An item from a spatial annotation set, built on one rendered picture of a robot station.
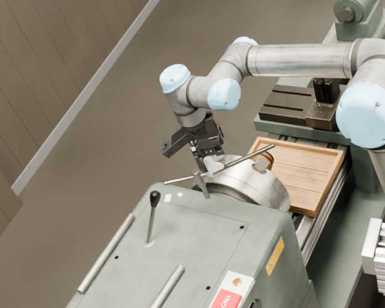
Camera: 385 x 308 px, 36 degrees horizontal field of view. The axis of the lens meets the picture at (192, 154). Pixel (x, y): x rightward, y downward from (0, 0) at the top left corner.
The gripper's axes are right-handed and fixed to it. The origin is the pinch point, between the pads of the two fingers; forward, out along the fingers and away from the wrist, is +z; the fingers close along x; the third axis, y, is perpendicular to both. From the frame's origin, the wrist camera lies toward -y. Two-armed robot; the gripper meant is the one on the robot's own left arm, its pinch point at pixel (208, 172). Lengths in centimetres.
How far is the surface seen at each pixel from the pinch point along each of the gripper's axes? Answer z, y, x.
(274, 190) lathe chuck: 23.9, 13.7, 10.5
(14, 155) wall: 107, -171, 170
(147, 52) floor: 131, -95, 290
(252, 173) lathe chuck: 17.5, 8.7, 13.5
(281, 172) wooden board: 51, 13, 44
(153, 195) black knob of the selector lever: -1.8, -15.6, -5.7
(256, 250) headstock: 14.2, 8.8, -18.7
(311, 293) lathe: 57, 17, -6
